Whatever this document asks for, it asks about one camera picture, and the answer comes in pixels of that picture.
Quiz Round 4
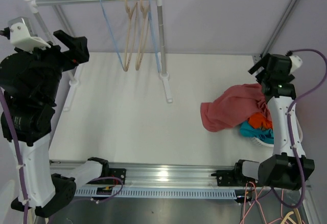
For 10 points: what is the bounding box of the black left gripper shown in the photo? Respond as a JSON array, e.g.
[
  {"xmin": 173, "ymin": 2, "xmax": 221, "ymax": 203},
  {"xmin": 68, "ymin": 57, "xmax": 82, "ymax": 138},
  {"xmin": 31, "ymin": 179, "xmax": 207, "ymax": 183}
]
[{"xmin": 21, "ymin": 28, "xmax": 90, "ymax": 102}]

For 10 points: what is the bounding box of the pink t shirt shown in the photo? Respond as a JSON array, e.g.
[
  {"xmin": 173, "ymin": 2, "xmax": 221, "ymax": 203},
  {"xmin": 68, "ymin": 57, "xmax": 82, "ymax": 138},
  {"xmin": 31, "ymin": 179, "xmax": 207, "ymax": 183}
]
[{"xmin": 200, "ymin": 83, "xmax": 272, "ymax": 132}]

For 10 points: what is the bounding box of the beige wooden hanger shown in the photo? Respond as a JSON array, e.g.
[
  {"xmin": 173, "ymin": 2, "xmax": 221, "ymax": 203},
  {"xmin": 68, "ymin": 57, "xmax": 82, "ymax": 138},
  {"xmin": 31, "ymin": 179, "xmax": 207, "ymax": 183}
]
[
  {"xmin": 123, "ymin": 0, "xmax": 138, "ymax": 72},
  {"xmin": 135, "ymin": 0, "xmax": 150, "ymax": 71}
]

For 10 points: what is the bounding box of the light blue wire hanger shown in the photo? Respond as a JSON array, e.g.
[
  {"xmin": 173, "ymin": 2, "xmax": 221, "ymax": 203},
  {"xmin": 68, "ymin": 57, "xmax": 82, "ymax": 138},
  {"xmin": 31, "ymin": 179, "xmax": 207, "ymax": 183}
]
[
  {"xmin": 148, "ymin": 0, "xmax": 161, "ymax": 74},
  {"xmin": 99, "ymin": 0, "xmax": 123, "ymax": 68}
]

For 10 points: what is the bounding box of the orange t shirt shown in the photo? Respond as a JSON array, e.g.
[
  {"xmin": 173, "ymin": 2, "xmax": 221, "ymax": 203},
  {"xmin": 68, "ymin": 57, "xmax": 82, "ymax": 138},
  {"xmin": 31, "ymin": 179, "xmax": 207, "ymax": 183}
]
[{"xmin": 248, "ymin": 113, "xmax": 273, "ymax": 130}]

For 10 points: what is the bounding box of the teal t shirt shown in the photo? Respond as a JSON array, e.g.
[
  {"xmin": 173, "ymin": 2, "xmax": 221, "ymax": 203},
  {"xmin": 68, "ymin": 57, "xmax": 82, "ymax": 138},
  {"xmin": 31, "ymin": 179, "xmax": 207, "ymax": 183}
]
[{"xmin": 240, "ymin": 121, "xmax": 274, "ymax": 145}]

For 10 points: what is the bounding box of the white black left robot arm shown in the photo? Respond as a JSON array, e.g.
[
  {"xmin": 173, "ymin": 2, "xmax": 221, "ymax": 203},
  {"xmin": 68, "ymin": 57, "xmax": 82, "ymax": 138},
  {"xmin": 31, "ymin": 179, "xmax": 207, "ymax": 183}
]
[{"xmin": 1, "ymin": 28, "xmax": 110, "ymax": 218}]

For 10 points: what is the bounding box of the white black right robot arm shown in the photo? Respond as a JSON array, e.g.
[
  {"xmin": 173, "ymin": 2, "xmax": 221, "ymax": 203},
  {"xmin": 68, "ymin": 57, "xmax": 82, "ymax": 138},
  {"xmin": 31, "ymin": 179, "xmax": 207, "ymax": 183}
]
[{"xmin": 232, "ymin": 54, "xmax": 315, "ymax": 190}]

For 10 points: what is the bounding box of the wooden hanger on floor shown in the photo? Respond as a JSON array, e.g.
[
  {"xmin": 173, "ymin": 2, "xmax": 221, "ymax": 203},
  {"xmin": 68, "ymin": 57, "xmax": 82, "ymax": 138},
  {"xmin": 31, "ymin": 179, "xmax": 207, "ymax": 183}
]
[{"xmin": 281, "ymin": 208, "xmax": 305, "ymax": 224}]

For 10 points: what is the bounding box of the metal clothes rack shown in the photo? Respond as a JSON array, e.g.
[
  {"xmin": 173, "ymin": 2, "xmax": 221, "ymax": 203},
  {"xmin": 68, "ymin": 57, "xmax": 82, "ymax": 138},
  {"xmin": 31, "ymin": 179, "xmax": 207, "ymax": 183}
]
[{"xmin": 24, "ymin": 0, "xmax": 173, "ymax": 103}]

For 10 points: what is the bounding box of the white plastic laundry basket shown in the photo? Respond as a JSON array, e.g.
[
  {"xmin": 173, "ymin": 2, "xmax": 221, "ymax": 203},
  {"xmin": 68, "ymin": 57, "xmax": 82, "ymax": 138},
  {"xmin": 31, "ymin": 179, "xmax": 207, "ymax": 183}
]
[{"xmin": 249, "ymin": 120, "xmax": 303, "ymax": 148}]

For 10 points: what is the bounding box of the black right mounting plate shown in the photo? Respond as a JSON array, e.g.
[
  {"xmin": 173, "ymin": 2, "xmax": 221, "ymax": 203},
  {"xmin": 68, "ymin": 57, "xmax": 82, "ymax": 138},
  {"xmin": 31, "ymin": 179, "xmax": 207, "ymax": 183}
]
[{"xmin": 211, "ymin": 169, "xmax": 246, "ymax": 187}]

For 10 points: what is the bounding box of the black mounting plate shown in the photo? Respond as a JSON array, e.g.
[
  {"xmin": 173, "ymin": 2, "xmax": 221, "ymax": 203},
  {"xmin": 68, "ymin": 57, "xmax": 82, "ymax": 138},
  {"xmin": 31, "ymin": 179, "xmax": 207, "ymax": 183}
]
[
  {"xmin": 211, "ymin": 169, "xmax": 246, "ymax": 187},
  {"xmin": 100, "ymin": 168, "xmax": 127, "ymax": 185}
]

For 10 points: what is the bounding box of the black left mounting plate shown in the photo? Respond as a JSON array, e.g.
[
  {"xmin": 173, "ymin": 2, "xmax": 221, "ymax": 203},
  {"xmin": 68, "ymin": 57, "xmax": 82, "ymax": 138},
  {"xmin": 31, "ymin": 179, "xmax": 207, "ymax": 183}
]
[{"xmin": 100, "ymin": 168, "xmax": 127, "ymax": 185}]

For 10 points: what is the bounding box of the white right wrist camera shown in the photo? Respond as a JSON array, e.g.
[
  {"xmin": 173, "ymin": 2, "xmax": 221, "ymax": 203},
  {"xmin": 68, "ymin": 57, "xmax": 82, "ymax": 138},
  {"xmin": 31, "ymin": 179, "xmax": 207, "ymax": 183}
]
[{"xmin": 286, "ymin": 51, "xmax": 303, "ymax": 74}]

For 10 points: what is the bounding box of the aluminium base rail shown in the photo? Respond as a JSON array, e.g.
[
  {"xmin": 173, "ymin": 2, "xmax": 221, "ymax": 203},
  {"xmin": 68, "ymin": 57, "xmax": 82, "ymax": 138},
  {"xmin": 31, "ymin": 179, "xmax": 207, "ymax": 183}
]
[{"xmin": 48, "ymin": 160, "xmax": 234, "ymax": 189}]

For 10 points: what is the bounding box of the white slotted cable duct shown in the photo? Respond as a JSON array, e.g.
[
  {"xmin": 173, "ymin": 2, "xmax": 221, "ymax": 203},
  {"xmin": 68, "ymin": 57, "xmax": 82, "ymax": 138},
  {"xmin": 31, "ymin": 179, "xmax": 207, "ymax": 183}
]
[{"xmin": 75, "ymin": 186, "xmax": 237, "ymax": 199}]

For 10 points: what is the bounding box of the pink wire hanger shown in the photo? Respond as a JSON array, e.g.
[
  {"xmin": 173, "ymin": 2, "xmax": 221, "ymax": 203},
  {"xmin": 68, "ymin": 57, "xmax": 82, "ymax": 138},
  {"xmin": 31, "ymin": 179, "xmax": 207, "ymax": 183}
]
[{"xmin": 239, "ymin": 182, "xmax": 283, "ymax": 224}]

